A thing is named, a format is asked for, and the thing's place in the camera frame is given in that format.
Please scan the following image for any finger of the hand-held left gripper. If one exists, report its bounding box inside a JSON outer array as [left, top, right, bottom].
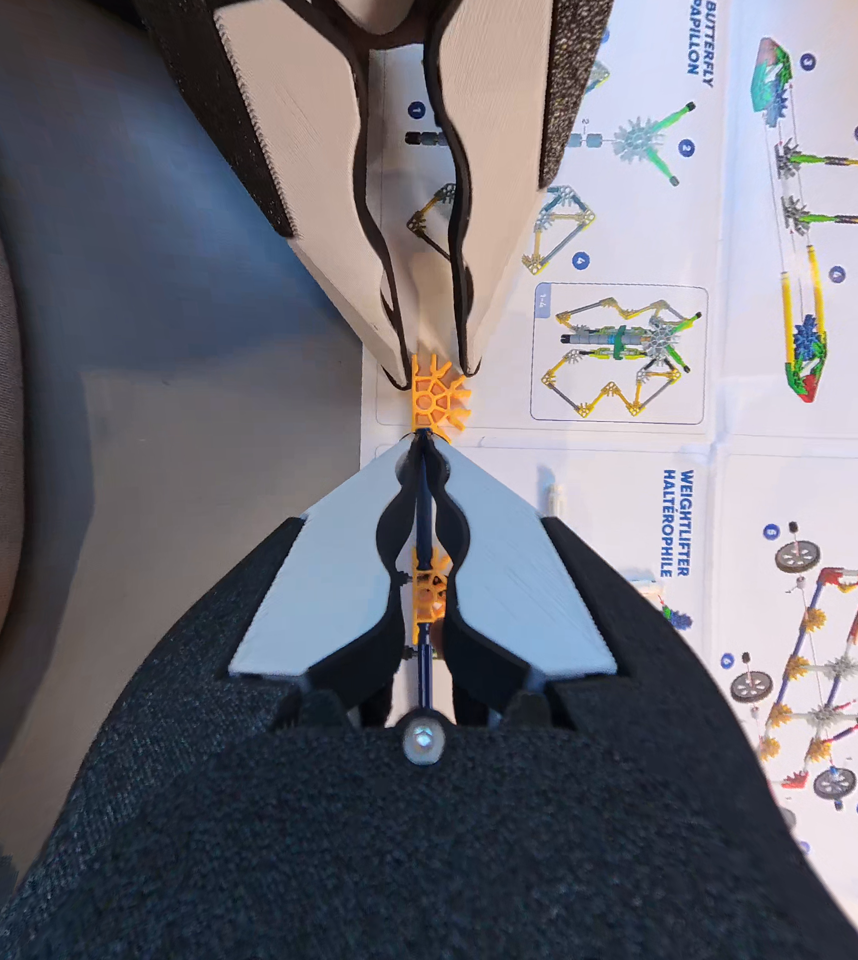
[[427, 0, 556, 374], [213, 0, 412, 391]]

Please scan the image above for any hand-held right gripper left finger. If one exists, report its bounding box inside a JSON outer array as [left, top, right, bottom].
[[227, 432, 425, 727]]

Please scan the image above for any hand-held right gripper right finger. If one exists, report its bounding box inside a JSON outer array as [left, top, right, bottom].
[[426, 437, 619, 727]]

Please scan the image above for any orange fan-shaped connector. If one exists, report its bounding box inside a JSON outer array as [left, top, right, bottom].
[[408, 546, 454, 648], [411, 352, 472, 445]]

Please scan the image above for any white printed instruction sheet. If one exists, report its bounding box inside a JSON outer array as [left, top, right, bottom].
[[360, 0, 858, 901]]

